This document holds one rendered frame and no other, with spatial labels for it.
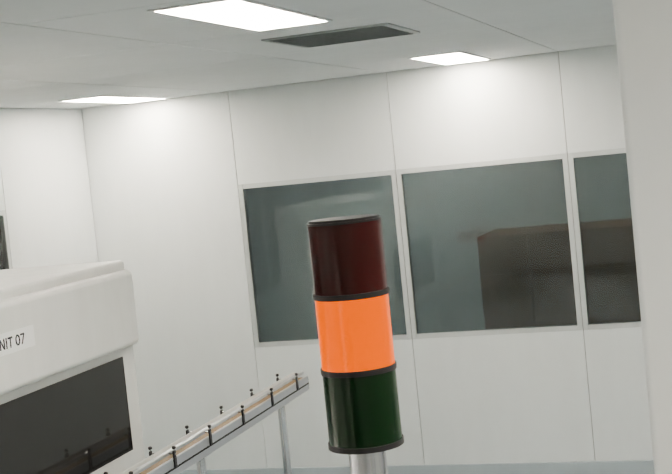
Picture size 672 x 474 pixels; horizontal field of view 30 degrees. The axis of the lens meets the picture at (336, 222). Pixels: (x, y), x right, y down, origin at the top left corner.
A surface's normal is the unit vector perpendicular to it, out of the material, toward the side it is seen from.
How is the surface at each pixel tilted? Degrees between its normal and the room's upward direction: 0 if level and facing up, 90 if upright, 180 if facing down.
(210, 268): 90
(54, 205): 90
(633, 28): 90
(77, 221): 90
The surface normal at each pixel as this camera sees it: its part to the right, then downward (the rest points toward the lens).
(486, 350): -0.29, 0.08
